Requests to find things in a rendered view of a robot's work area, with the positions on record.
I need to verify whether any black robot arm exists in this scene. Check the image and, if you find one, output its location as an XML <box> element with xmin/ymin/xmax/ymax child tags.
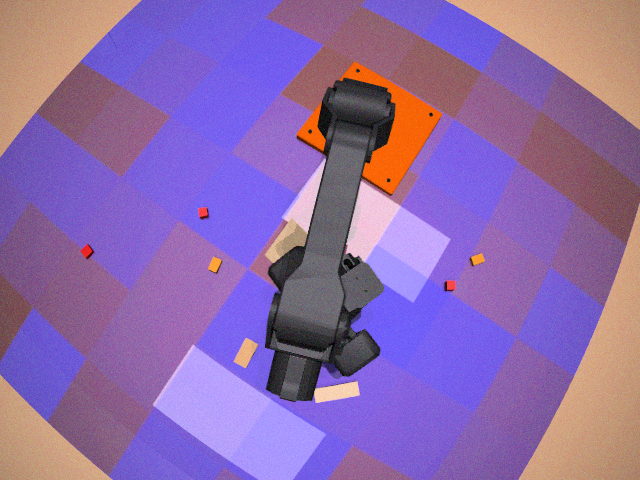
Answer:
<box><xmin>265</xmin><ymin>77</ymin><xmax>396</xmax><ymax>403</ymax></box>

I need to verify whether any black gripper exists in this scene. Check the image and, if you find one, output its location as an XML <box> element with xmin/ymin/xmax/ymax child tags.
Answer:
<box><xmin>268</xmin><ymin>246</ymin><xmax>381</xmax><ymax>377</ymax></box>

